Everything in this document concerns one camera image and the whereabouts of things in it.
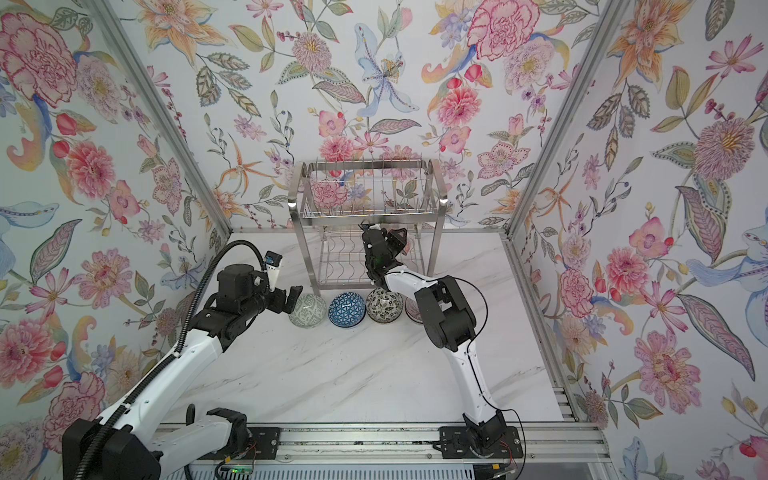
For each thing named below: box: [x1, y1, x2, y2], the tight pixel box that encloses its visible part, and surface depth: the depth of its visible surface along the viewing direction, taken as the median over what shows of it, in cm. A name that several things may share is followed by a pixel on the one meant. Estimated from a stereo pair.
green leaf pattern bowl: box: [366, 287, 404, 324], surface depth 97 cm
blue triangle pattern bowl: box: [328, 291, 367, 328], surface depth 97 cm
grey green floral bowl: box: [288, 294, 327, 329], surface depth 97 cm
